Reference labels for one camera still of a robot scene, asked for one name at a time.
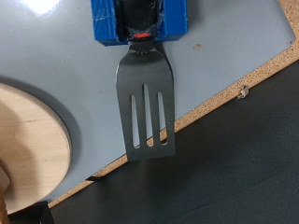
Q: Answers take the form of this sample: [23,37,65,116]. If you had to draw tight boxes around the round wooden cutting board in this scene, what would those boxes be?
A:
[0,82,73,216]

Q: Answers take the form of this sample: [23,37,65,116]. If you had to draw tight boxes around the silver toaster oven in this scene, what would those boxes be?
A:
[0,0,297,210]

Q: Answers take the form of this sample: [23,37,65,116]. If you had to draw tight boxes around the small white tape scrap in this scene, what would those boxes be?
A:
[236,84,250,101]

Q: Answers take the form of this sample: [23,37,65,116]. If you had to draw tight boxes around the metal spatula with blue block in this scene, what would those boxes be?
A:
[91,0,190,162]

